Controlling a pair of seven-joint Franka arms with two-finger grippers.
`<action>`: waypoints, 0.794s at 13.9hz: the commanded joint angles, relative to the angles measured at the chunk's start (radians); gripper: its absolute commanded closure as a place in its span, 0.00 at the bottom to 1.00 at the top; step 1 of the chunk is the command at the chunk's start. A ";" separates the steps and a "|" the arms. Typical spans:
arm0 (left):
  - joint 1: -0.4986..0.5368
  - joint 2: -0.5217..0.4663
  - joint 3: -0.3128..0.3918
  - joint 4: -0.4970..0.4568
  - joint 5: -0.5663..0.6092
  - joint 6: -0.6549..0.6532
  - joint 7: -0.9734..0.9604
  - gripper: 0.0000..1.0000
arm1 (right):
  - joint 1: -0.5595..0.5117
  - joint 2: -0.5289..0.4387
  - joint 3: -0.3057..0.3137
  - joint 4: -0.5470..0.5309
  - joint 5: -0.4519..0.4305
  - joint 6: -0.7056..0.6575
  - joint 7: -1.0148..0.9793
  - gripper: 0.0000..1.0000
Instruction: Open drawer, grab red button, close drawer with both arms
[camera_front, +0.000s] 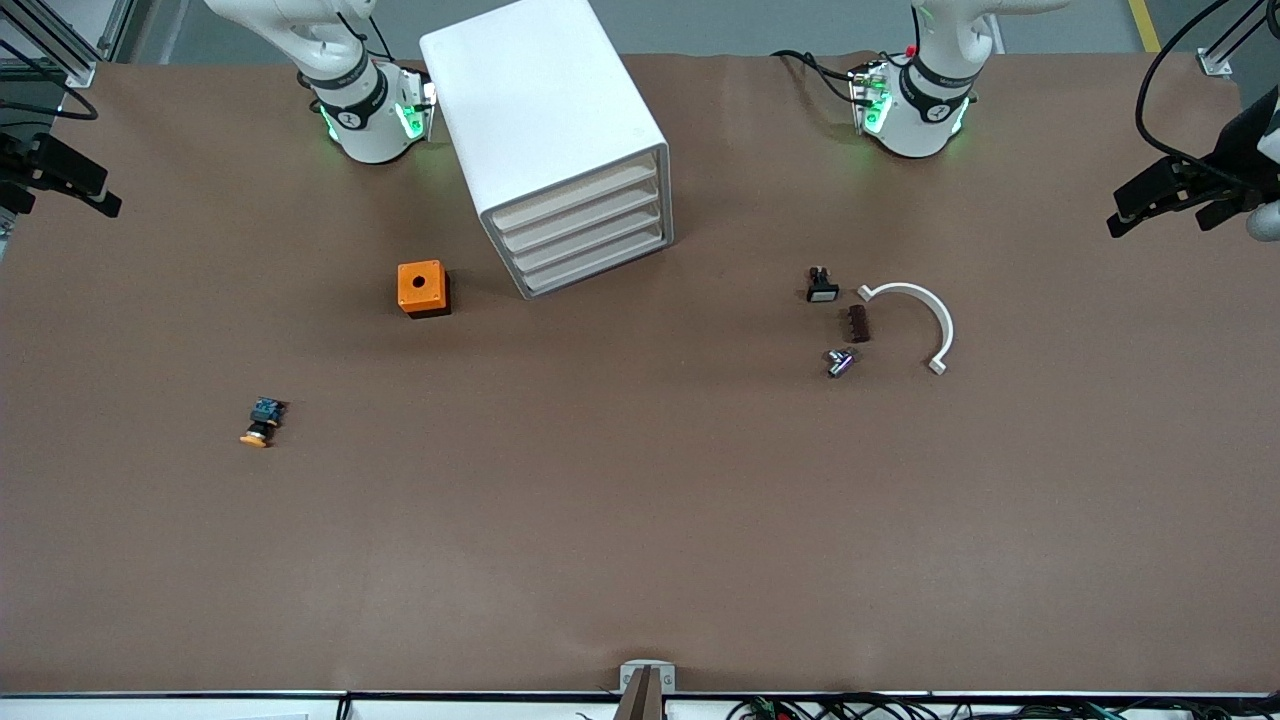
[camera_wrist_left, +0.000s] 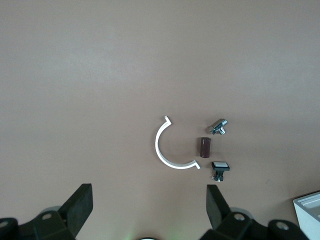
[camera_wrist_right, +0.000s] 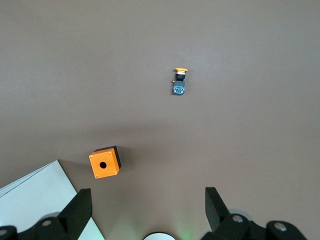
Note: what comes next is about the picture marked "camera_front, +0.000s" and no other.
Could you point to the silver purple key switch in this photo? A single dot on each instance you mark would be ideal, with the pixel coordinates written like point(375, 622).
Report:
point(840, 362)

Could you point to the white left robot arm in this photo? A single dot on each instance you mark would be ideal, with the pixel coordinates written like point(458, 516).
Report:
point(915, 125)

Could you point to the small brown block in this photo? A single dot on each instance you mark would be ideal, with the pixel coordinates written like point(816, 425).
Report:
point(858, 324)

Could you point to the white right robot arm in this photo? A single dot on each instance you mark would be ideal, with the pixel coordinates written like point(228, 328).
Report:
point(370, 125)

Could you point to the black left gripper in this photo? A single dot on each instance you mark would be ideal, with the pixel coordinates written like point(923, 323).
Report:
point(1232, 164)

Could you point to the black switch with white face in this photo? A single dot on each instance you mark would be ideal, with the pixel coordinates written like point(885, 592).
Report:
point(822, 292)

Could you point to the orange button enclosure box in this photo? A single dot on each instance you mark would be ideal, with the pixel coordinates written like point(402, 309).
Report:
point(408, 296)

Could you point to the aluminium frame post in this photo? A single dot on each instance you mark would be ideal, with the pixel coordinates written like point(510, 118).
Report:
point(1215, 62)
point(45, 40)

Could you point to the white curved bracket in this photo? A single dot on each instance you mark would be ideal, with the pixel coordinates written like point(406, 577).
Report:
point(947, 328)

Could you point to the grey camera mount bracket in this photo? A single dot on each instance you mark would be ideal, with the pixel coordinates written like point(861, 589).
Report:
point(648, 700)

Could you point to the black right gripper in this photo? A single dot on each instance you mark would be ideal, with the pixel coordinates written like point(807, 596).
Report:
point(20, 160)

